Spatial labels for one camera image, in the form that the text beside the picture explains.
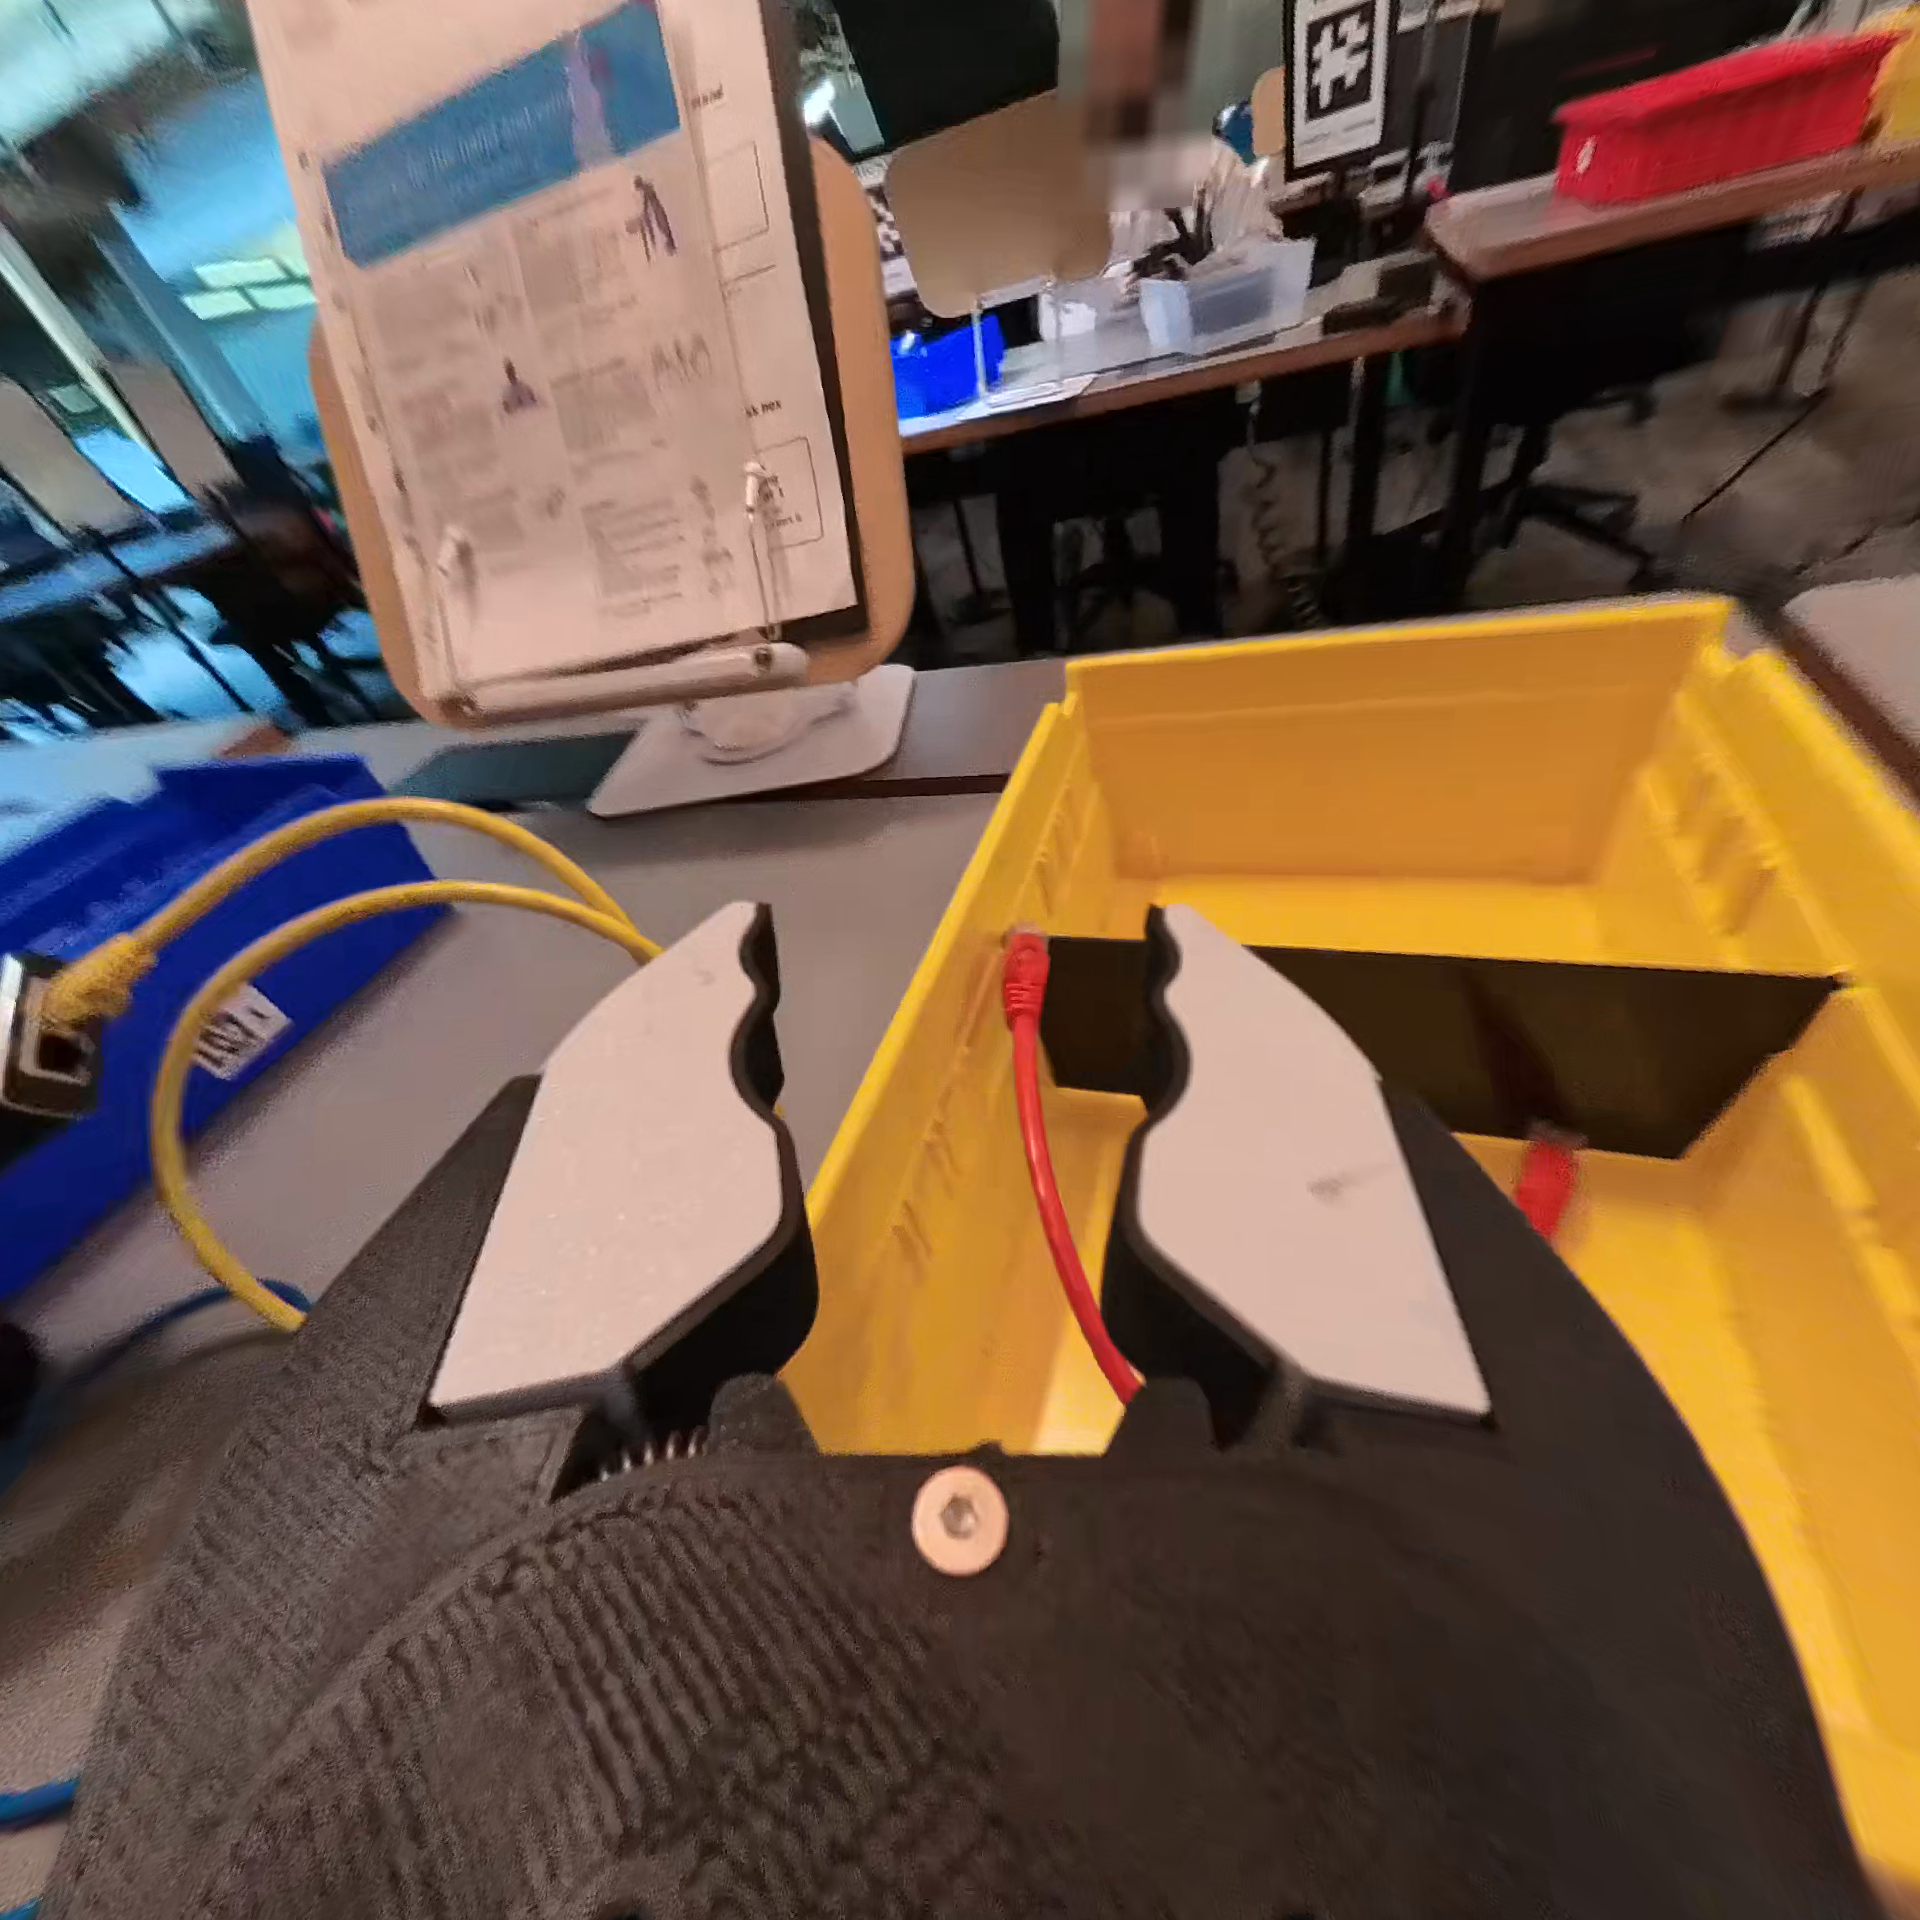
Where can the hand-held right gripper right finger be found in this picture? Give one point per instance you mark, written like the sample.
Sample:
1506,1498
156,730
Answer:
1305,1201

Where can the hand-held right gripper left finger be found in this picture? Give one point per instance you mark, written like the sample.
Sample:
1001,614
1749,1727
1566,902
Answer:
629,1171

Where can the yellow plastic bin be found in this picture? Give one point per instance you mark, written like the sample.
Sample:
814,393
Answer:
1725,1351

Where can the blue plastic bin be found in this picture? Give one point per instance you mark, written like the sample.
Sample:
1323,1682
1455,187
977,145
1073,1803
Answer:
91,1171

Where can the black ethernet splitter box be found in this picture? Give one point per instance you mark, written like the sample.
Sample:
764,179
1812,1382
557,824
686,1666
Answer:
44,1049

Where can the grey desk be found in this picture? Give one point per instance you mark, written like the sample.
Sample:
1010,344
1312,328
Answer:
868,885

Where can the black bin divider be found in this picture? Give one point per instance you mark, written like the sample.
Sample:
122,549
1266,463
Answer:
1620,1049

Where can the white board base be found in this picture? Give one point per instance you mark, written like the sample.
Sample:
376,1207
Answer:
778,751

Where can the paper instruction sheet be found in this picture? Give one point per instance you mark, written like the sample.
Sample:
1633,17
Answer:
556,421

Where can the wooden instruction board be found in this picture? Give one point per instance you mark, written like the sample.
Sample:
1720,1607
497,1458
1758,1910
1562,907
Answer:
868,450

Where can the small blue bin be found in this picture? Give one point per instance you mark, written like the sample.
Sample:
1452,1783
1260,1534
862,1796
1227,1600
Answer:
943,377

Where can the clear plastic container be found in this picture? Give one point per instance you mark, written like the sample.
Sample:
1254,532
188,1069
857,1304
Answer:
1222,301

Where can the marker tag sign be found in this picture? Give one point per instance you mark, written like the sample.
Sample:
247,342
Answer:
1339,75

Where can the red plastic bin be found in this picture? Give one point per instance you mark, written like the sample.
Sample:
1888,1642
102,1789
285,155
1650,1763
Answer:
1725,129

